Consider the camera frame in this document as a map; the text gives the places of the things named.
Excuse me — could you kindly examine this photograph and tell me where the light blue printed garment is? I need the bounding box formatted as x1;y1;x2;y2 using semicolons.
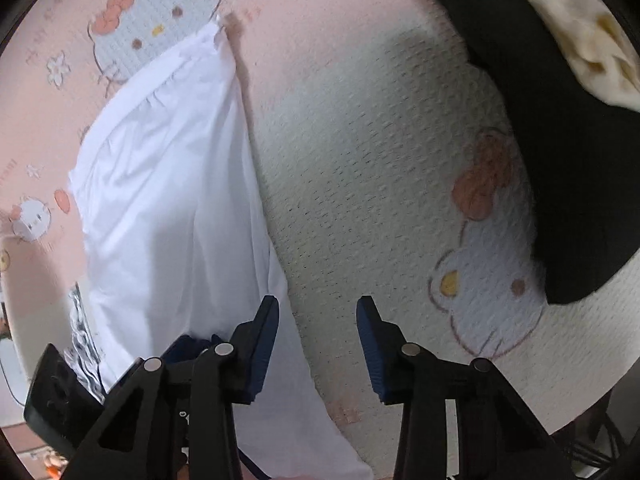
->
67;282;108;401

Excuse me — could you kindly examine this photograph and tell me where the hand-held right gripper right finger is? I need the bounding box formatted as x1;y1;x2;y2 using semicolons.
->
356;296;576;480

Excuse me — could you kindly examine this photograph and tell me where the cream folded garment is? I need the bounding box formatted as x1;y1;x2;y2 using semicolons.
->
495;0;640;108

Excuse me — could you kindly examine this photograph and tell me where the pink cat print blanket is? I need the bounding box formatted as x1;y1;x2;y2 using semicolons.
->
0;0;621;480

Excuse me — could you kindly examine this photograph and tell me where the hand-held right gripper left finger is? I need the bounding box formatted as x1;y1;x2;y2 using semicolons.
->
62;295;281;480

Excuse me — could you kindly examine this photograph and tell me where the white shirt with navy trim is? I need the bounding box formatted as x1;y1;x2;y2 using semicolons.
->
67;22;376;480

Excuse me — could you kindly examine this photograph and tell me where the black cable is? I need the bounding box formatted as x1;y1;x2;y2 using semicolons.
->
550;400;628;480

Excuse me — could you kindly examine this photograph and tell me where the black folded garment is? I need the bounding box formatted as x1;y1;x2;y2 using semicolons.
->
400;0;640;306

